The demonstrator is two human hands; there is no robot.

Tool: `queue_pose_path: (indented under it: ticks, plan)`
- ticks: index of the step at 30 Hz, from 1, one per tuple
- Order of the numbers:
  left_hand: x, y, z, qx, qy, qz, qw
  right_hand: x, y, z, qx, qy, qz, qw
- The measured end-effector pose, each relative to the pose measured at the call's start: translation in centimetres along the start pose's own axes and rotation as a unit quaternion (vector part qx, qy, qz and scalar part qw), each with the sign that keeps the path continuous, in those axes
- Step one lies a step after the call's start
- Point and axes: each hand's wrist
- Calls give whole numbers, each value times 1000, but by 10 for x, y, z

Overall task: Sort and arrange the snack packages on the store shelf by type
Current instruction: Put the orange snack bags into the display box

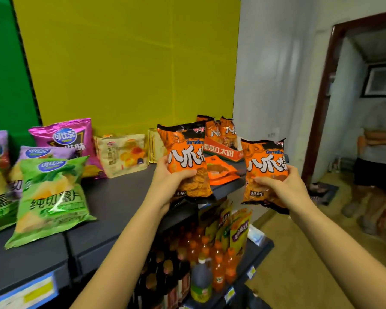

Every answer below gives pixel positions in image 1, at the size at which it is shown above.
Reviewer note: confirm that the person's right hand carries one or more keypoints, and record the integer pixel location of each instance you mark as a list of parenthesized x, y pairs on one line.
[(291, 189)]

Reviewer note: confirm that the person's left hand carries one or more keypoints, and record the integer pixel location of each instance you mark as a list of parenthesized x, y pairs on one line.
[(162, 186)]

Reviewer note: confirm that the person's left thumb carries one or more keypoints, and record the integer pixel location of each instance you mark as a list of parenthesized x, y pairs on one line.
[(184, 175)]

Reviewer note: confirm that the person's right thumb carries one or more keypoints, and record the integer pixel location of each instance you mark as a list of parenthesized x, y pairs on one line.
[(265, 181)]

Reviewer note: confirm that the orange black snack bag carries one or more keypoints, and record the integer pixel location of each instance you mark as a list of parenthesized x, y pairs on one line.
[(263, 157), (204, 118), (213, 133), (183, 147), (228, 131)]

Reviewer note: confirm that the person's right forearm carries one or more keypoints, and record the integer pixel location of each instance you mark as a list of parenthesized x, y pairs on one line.
[(341, 254)]

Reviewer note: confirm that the person's left forearm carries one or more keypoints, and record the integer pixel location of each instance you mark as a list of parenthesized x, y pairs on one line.
[(125, 254)]

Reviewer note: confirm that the flat orange sachet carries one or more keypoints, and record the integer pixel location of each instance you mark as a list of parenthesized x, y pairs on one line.
[(226, 179), (220, 166)]

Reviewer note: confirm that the gold foil packet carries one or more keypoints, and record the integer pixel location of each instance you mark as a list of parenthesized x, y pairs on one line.
[(155, 146)]

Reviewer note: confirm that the red orange cardboard display box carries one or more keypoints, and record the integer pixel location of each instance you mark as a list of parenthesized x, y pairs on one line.
[(225, 154)]

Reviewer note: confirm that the small white packet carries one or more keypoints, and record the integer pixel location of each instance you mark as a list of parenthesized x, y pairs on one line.
[(256, 235)]

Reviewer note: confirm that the yellow seasoning packet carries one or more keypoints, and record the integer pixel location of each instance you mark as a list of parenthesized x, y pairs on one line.
[(241, 231), (224, 225)]

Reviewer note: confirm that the dark floor mat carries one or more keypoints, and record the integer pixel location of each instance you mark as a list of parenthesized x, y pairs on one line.
[(325, 193)]

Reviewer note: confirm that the beige biscuit packet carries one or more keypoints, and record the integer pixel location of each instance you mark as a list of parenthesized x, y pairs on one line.
[(124, 156)]

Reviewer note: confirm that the dark grey metal shelf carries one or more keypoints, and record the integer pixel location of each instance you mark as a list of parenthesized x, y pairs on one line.
[(115, 199)]

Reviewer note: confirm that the small shelf price tag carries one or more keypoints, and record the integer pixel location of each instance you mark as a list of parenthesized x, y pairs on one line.
[(251, 272), (229, 294)]

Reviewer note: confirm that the group of orange soda bottles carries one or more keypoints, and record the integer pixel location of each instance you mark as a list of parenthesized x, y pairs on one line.
[(220, 263)]

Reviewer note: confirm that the group of dark sauce bottles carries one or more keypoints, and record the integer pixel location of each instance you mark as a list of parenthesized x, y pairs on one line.
[(167, 279)]

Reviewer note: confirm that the dark vinegar bottle green label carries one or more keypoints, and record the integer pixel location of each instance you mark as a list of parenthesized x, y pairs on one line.
[(201, 281)]

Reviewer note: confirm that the pink foil chip bag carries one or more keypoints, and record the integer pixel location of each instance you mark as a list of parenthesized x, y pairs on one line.
[(67, 135)]

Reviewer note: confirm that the yellow backdrop panel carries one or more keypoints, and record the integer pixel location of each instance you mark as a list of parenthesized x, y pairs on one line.
[(125, 61)]

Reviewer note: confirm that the black framed window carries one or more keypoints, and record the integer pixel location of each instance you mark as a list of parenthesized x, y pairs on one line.
[(381, 80)]

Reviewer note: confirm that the blue yellow shelf price label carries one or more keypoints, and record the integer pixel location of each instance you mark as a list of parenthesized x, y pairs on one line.
[(25, 294)]

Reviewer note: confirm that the green backdrop panel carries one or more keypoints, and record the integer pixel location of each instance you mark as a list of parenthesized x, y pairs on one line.
[(6, 77)]

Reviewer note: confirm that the dark brown door frame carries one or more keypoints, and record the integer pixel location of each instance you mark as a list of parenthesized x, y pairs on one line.
[(323, 93)]

